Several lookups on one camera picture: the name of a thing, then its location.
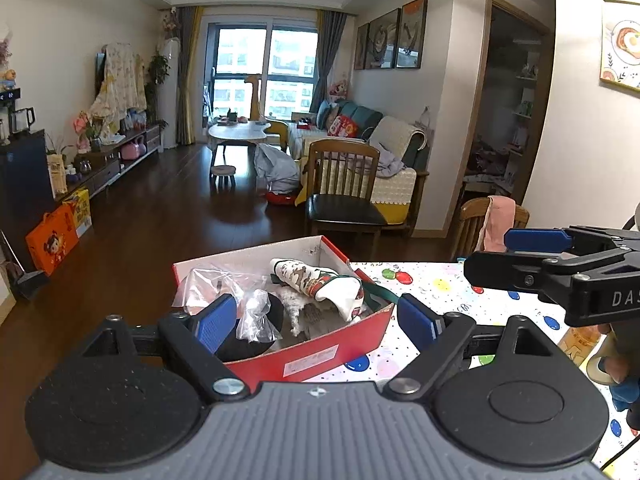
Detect black dustpan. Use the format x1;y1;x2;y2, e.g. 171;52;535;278
0;230;48;301

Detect pale green cup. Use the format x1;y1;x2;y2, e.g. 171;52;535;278
586;332;621;387

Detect small wooden stool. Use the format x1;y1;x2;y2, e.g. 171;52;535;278
210;165;237;188

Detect white coffee table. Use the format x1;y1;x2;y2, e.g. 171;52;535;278
207;122;286;166

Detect amber drink bottle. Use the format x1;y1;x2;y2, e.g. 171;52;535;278
557;324;603;367

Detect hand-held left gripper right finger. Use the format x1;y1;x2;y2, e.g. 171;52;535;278
381;292;567;397

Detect balloon print tablecloth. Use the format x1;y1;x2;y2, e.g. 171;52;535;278
320;261;640;473

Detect medium dark framed wall picture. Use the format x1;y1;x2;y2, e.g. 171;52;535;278
365;8;402;70

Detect yellow grey curtain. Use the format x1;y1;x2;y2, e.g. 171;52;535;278
177;7;203;146

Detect wooden chair with black seat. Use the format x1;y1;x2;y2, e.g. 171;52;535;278
305;138;388;261

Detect white fluffy towel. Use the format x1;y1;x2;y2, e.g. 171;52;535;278
280;285;326;336

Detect large window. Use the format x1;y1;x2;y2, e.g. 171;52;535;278
205;20;318;131

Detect gold framed food picture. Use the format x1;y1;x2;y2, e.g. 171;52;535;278
600;0;640;93

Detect orange gift box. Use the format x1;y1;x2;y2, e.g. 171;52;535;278
25;204;81;276

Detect black cabinet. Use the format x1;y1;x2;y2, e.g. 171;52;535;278
0;130;56;256

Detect patterned cloth on rack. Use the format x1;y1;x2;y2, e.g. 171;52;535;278
90;42;148;133

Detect grey bag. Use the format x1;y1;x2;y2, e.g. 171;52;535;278
254;143;301;196

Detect clear plastic bag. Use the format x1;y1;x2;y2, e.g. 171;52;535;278
172;264;281;311

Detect small dark framed wall picture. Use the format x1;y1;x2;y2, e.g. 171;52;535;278
353;23;370;71

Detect red cushion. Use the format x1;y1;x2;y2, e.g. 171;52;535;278
328;114;361;138

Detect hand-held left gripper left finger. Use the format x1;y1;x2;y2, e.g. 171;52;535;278
81;292;250;404

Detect green house plant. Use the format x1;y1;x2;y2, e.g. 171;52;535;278
145;52;171;126

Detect green sofa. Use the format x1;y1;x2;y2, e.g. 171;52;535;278
287;100;431;226

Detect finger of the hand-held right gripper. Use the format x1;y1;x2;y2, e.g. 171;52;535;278
463;252;551;302
504;228;574;253

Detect black eye mask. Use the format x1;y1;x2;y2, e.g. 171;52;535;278
217;294;286;358

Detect dark tv cabinet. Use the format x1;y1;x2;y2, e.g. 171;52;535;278
55;122;163;201

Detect wooden giraffe stand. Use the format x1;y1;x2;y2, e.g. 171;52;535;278
244;74;268;121

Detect glass kettle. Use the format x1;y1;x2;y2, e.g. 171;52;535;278
7;106;36;136

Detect pink towel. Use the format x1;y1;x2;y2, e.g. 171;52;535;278
482;195;516;253

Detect red cardboard box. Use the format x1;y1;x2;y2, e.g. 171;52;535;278
172;235;401;393

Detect large dark framed wall picture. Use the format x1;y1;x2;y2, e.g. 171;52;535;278
395;0;428;69

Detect white standing air conditioner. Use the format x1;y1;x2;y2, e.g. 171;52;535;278
161;37;181;150

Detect yellow box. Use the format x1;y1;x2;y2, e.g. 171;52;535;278
62;189;93;238

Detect white knitted blanket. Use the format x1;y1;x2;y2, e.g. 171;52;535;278
367;116;427;161

